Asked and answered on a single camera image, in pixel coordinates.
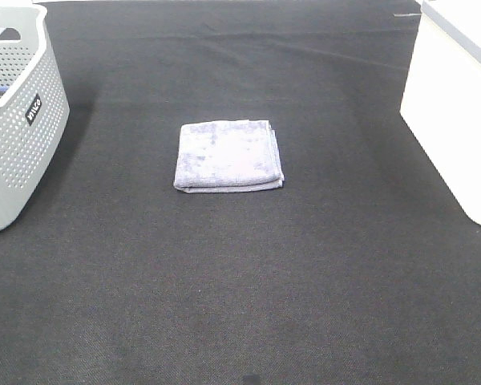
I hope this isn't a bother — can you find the grey perforated laundry basket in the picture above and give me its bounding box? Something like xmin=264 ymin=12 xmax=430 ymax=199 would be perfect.
xmin=0 ymin=1 xmax=70 ymax=231

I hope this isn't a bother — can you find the white storage box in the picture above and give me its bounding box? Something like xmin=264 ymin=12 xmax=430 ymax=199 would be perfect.
xmin=400 ymin=1 xmax=481 ymax=225

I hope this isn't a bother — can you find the black table mat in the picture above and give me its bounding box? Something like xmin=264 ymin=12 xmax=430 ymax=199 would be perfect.
xmin=0 ymin=1 xmax=481 ymax=384

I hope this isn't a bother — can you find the lavender towel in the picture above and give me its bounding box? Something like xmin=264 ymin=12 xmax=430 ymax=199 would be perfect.
xmin=173 ymin=120 xmax=285 ymax=193

